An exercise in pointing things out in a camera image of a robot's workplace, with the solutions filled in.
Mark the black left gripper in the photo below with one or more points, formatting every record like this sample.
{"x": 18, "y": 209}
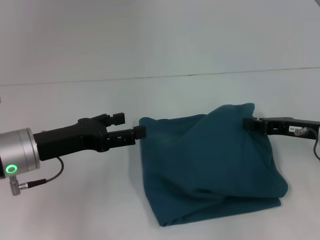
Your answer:
{"x": 67, "y": 141}

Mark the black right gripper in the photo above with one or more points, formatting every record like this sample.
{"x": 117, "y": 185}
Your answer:
{"x": 292, "y": 127}

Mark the teal t-shirt with FREE print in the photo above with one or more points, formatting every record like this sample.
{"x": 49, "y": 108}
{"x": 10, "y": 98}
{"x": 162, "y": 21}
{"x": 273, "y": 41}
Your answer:
{"x": 207, "y": 162}

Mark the silver and white left arm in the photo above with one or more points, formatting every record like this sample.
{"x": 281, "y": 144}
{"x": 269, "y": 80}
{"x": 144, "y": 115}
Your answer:
{"x": 17, "y": 153}

